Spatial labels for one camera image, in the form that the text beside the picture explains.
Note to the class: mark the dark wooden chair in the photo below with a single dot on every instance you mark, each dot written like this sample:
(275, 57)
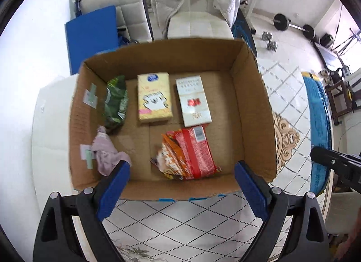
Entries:
(343, 99)

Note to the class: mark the pale purple cloth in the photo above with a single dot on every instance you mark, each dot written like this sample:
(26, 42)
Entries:
(106, 154)

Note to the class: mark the cardboard box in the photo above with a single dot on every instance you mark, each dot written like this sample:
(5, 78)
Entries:
(242, 121)

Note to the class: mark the orange panda snack bag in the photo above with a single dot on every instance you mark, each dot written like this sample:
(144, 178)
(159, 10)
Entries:
(170, 159)

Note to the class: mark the blue flat board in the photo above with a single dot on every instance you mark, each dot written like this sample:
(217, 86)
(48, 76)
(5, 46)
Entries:
(90, 34)

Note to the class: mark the white red cigarette box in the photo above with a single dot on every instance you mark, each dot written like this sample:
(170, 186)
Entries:
(193, 101)

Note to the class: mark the chrome dumbbell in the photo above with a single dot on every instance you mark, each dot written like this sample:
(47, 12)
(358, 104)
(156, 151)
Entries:
(272, 46)
(266, 36)

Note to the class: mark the white padded chair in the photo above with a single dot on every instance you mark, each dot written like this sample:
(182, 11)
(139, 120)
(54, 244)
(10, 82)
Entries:
(198, 25)
(132, 16)

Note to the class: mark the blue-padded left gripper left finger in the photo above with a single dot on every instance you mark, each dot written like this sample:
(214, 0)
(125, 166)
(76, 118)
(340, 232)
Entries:
(56, 238)

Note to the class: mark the black blue exercise mat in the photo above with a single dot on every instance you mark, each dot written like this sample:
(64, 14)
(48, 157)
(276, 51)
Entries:
(241, 30)

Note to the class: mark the blue long snack packet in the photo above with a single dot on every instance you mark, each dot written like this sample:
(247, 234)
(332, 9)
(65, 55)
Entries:
(320, 129)

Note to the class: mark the yellow tissue pack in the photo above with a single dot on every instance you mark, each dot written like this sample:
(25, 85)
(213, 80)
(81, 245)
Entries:
(154, 97)

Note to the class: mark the red wet wipes pack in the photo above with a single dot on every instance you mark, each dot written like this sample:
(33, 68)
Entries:
(197, 153)

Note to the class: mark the floor barbell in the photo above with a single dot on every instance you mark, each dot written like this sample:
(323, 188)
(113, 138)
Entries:
(282, 23)

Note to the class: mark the green snack bag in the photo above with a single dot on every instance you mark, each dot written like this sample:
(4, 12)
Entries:
(115, 104)

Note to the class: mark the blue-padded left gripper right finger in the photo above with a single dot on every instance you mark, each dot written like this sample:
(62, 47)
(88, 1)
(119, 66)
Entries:
(307, 237)

